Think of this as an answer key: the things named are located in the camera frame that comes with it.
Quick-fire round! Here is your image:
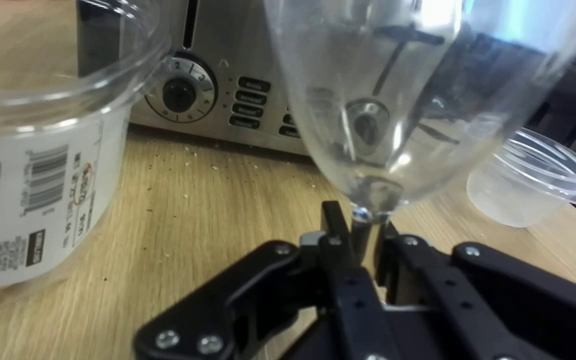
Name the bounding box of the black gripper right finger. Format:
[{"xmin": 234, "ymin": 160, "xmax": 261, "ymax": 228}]
[{"xmin": 374, "ymin": 217, "xmax": 576, "ymax": 360}]

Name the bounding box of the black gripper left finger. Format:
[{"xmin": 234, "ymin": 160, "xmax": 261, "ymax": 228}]
[{"xmin": 132, "ymin": 197, "xmax": 396, "ymax": 360}]

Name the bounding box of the clear wine glass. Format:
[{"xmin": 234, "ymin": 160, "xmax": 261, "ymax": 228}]
[{"xmin": 264, "ymin": 0, "xmax": 576, "ymax": 258}]

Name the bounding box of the clear plastic bowl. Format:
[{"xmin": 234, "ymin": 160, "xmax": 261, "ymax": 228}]
[{"xmin": 0, "ymin": 0, "xmax": 178, "ymax": 298}]

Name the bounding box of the small clear plastic cup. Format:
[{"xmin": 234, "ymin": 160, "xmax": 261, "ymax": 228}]
[{"xmin": 463, "ymin": 126, "xmax": 576, "ymax": 230}]

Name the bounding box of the black and silver toaster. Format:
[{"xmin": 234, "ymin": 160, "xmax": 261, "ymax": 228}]
[{"xmin": 75, "ymin": 0, "xmax": 549, "ymax": 162}]

